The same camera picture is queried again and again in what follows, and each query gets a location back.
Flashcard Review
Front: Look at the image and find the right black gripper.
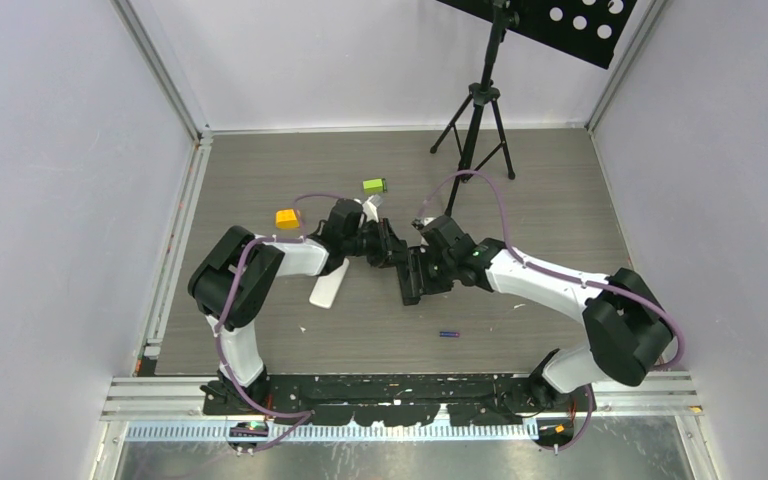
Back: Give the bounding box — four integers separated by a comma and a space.
403, 246, 456, 299

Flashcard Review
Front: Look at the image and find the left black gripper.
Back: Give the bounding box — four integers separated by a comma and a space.
342, 217, 406, 268

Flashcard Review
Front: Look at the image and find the black remote control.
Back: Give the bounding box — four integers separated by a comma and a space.
395, 246, 425, 306

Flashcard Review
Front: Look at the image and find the white remote control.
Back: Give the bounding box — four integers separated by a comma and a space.
308, 259, 350, 309

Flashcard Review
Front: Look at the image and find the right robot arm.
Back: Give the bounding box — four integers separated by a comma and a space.
408, 215, 681, 411

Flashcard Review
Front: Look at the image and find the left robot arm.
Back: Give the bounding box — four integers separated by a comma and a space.
187, 196, 408, 414

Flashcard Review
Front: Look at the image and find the green block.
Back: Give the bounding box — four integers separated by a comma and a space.
362, 178, 388, 195

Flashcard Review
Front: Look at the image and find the orange round block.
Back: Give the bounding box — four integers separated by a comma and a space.
274, 208, 301, 230

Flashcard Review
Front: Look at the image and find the black tripod stand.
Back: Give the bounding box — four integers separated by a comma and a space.
429, 0, 519, 216

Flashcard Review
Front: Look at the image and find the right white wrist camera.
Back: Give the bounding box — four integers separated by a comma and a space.
411, 217, 435, 230

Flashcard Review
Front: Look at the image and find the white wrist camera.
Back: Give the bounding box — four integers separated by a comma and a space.
411, 217, 435, 230
356, 194, 384, 222

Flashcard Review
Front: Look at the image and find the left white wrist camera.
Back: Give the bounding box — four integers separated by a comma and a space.
356, 194, 384, 222

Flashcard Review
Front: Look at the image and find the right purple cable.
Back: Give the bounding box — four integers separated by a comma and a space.
415, 170, 687, 452

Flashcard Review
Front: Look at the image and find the purple cable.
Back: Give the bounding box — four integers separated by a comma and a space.
214, 192, 359, 452
415, 170, 687, 452

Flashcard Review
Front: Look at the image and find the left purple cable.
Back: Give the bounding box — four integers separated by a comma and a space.
214, 192, 359, 452

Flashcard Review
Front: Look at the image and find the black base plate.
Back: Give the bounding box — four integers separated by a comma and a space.
200, 373, 595, 427

